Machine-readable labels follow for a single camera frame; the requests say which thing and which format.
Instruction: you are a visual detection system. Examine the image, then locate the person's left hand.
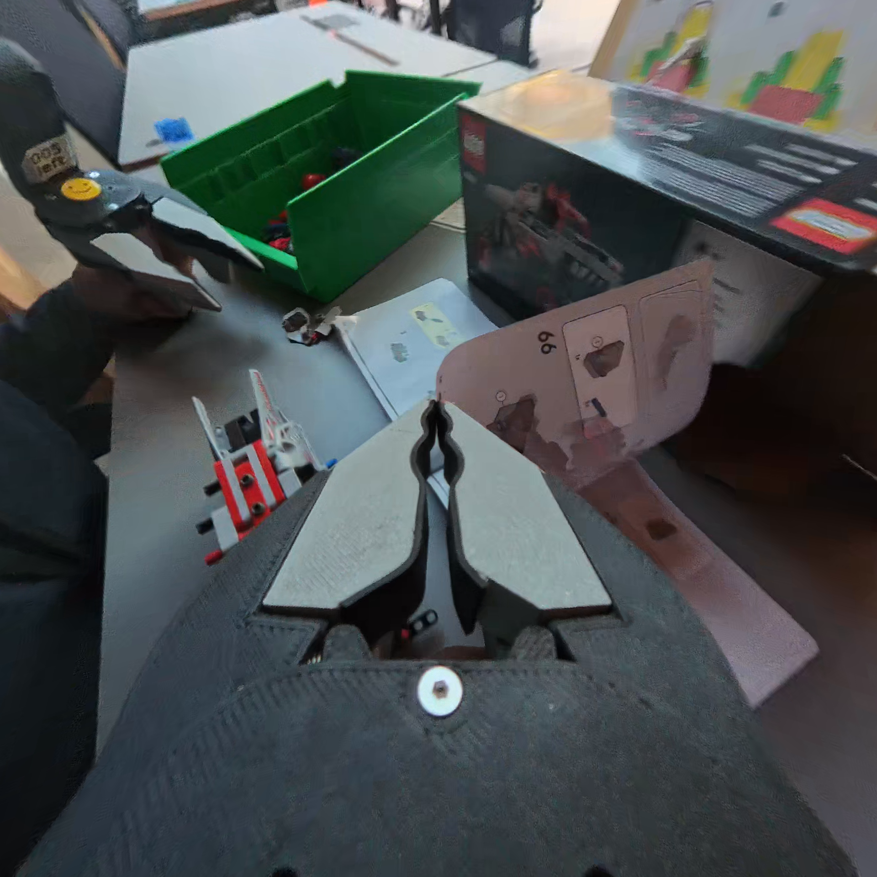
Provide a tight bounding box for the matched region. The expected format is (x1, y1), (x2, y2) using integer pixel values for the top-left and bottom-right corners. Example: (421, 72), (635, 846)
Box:
(72, 240), (196, 324)

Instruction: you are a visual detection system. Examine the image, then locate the green plastic bin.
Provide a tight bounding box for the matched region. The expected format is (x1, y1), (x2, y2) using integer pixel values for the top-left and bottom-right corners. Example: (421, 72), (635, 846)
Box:
(159, 70), (482, 304)

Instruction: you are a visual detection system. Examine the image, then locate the person's left forearm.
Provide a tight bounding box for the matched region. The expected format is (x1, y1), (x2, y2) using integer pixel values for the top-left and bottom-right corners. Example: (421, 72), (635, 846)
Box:
(0, 277), (121, 419)

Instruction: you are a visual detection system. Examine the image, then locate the grey table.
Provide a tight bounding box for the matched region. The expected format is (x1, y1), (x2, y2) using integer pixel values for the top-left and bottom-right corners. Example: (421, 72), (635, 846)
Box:
(118, 0), (530, 172)

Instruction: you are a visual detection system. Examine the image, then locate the lego instruction booklet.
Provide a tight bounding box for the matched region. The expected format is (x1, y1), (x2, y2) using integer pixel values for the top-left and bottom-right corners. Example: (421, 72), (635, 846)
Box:
(336, 259), (819, 708)

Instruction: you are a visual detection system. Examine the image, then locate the small grey lego assembly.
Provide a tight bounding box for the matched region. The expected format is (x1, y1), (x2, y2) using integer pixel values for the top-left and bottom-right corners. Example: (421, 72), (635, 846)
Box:
(283, 306), (343, 348)

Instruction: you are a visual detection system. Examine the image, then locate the black chair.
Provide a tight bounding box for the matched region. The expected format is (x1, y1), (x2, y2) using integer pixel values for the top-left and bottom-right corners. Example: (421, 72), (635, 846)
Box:
(445, 0), (544, 67)

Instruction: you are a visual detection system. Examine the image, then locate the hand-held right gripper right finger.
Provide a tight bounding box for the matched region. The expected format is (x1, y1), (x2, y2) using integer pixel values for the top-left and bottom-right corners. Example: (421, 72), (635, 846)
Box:
(428, 403), (613, 652)

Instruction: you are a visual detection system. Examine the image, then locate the pile of loose lego pieces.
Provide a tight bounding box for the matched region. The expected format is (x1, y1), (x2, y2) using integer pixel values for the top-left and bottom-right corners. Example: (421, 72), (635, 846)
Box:
(259, 145), (360, 256)

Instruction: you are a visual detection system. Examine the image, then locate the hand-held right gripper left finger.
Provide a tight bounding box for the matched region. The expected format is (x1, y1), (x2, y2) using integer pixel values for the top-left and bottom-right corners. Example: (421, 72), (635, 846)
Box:
(262, 399), (439, 648)

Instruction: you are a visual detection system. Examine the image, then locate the person's dark clothing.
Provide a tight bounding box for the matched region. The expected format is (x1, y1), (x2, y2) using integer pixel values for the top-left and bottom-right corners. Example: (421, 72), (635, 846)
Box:
(0, 380), (112, 874)

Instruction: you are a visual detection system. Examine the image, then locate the partly built lego model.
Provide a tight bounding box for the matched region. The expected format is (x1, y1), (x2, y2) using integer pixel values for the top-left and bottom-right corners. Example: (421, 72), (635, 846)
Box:
(192, 370), (338, 567)

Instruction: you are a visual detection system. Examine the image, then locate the black lego set box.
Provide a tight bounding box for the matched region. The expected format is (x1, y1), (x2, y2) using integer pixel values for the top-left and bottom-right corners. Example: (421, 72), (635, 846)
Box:
(457, 72), (877, 501)

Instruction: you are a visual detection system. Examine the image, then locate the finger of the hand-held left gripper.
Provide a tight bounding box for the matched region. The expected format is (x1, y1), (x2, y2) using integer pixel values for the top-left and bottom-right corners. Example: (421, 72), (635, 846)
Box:
(88, 233), (223, 313)
(147, 197), (265, 283)

